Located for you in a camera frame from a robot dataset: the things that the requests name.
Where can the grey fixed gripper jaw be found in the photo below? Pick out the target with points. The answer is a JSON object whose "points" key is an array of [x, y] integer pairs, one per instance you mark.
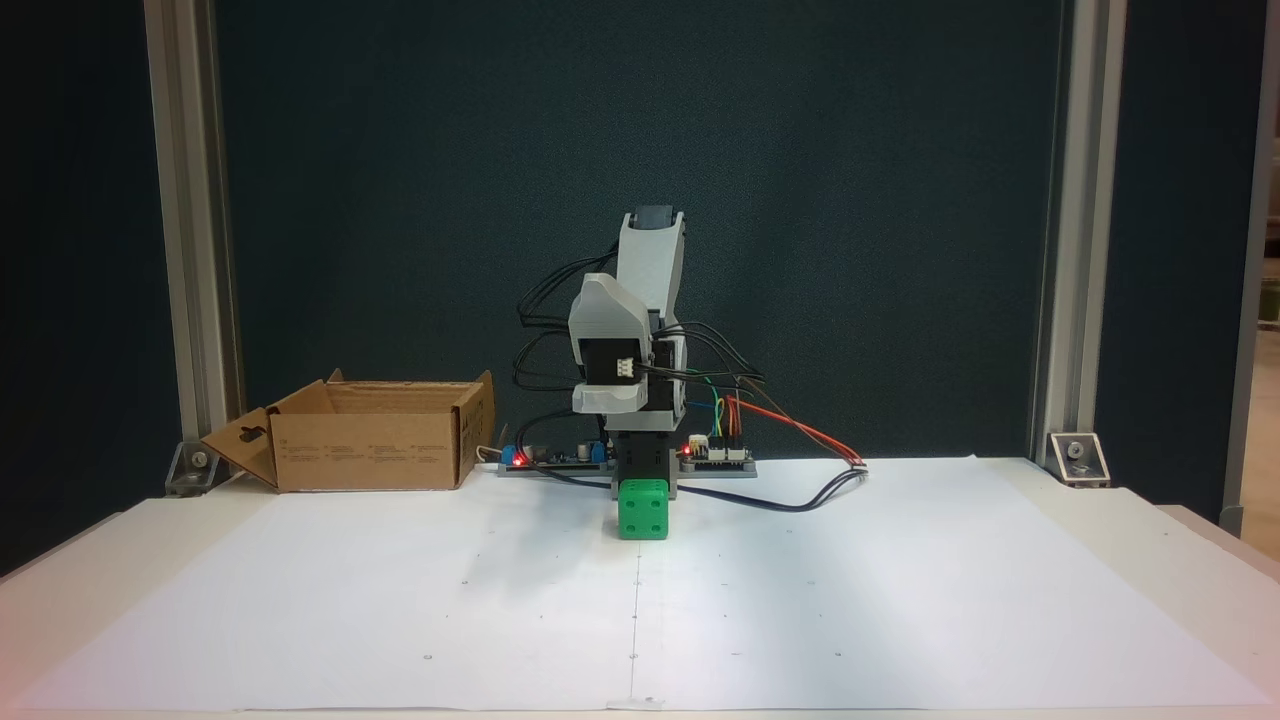
{"points": [[605, 305]]}

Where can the green die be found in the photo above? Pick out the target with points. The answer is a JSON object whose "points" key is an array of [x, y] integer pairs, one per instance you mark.
{"points": [[642, 510]]}

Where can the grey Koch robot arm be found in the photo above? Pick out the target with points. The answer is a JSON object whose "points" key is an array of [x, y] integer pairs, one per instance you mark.
{"points": [[655, 260]]}

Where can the blue circuit board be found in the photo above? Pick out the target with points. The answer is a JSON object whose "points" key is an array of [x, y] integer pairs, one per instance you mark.
{"points": [[560, 456]]}

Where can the small black driver board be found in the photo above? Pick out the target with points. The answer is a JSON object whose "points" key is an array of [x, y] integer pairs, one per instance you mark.
{"points": [[718, 456]]}

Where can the open brown cardboard box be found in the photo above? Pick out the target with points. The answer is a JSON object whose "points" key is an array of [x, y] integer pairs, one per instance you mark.
{"points": [[370, 450]]}

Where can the aluminium frame post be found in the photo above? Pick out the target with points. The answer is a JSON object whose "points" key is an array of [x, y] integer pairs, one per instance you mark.
{"points": [[195, 250], [1080, 250]]}

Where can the metal corner bracket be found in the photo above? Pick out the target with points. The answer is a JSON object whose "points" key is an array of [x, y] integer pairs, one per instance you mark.
{"points": [[195, 468], [1078, 458]]}

